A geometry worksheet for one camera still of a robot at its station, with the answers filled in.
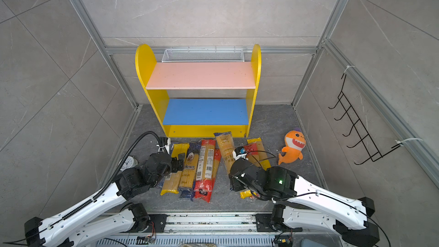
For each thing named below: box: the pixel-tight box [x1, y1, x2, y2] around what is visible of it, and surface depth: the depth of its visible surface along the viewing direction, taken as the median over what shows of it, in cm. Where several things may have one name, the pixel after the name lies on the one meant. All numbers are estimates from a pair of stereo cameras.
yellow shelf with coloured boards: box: [135, 44, 262, 138], surface depth 82 cm
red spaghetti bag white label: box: [193, 138, 216, 203], surface depth 85 cm
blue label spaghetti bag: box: [178, 140, 202, 201], surface depth 83 cm
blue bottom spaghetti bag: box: [213, 131, 235, 175], surface depth 73 cm
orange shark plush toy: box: [277, 126, 307, 166], surface depth 94 cm
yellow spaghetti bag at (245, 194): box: [239, 189, 253, 199], surface depth 81 cm
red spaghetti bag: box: [194, 138, 222, 203], surface depth 86 cm
